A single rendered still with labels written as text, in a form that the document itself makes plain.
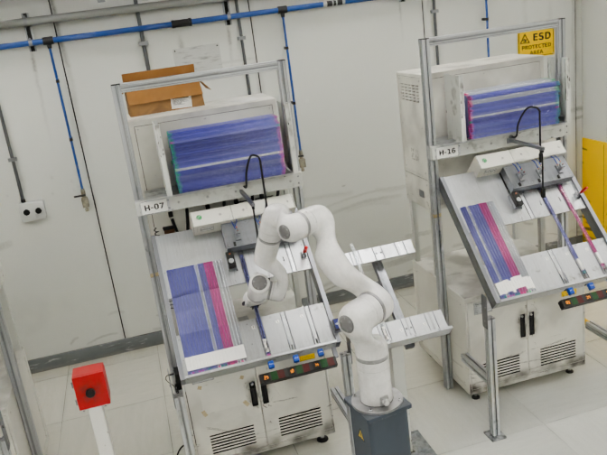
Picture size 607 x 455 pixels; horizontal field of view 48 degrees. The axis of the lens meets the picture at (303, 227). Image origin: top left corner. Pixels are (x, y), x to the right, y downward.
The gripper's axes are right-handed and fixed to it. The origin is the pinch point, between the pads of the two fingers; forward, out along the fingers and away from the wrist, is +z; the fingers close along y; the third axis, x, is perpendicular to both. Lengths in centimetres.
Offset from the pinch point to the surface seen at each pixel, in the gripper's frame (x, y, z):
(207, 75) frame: -98, 0, -34
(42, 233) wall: -113, 105, 137
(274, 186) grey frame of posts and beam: -53, -22, -4
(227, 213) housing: -45.2, 2.2, 0.1
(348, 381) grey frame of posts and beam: 41, -33, 10
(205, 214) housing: -46.9, 12.0, 0.4
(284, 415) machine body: 45, -7, 50
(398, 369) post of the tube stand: 41, -60, 17
